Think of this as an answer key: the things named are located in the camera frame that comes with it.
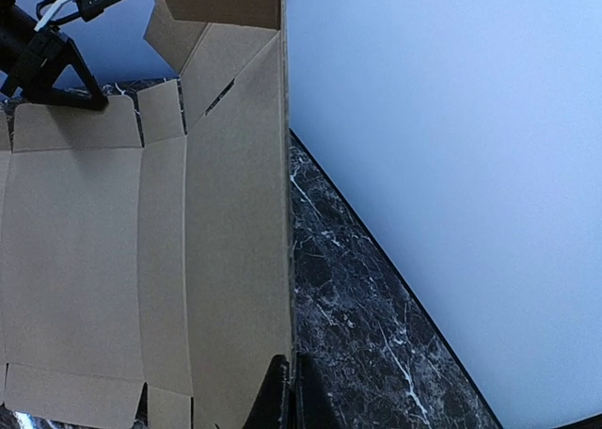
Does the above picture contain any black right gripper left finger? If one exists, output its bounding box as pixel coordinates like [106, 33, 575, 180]
[243, 355, 293, 429]

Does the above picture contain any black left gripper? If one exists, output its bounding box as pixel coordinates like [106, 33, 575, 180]
[1, 28, 108, 110]

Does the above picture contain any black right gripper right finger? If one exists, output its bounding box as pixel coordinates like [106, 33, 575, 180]
[294, 354, 342, 429]

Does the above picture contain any brown cardboard box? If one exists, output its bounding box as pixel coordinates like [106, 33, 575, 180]
[1, 0, 293, 428]

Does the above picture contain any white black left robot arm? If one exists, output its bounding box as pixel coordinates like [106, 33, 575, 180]
[1, 0, 108, 111]

